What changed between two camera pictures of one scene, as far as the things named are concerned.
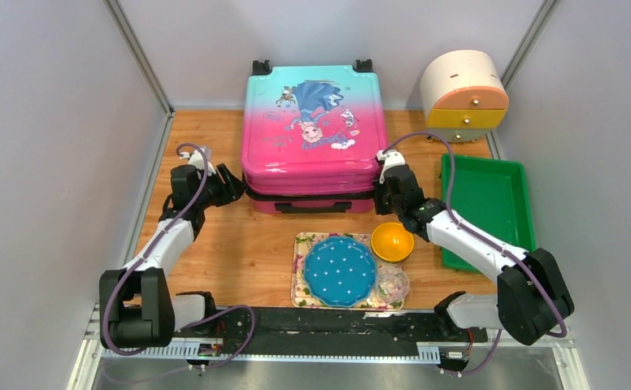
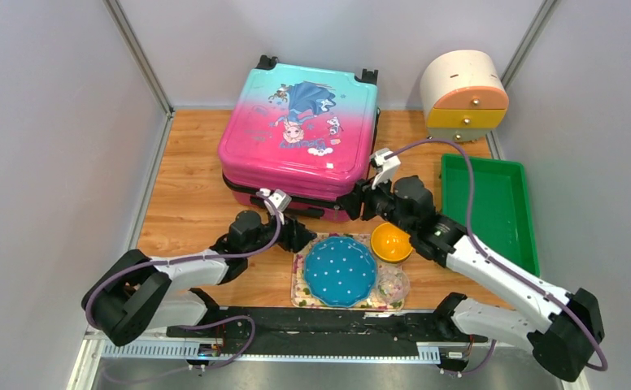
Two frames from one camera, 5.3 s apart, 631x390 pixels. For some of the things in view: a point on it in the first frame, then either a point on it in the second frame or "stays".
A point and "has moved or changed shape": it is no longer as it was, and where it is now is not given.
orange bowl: (391, 243) stays
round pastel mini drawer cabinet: (463, 95) stays
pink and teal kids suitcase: (311, 137) has moved or changed shape
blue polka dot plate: (340, 271) stays
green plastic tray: (491, 197) stays
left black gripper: (235, 188) -> (294, 236)
